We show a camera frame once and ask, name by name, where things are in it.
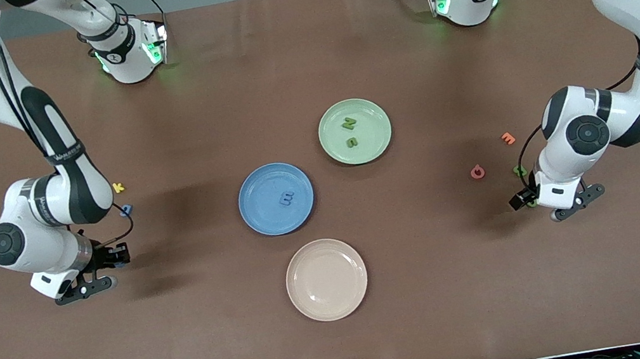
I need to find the blue plate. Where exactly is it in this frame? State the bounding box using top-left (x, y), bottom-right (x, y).
top-left (232, 157), bottom-right (321, 242)

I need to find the green plate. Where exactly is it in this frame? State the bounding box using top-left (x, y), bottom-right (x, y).
top-left (313, 93), bottom-right (397, 171)

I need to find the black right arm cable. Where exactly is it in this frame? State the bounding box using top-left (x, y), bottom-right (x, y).
top-left (0, 0), bottom-right (138, 261)

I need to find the beige plate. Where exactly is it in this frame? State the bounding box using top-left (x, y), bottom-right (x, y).
top-left (280, 233), bottom-right (374, 327)

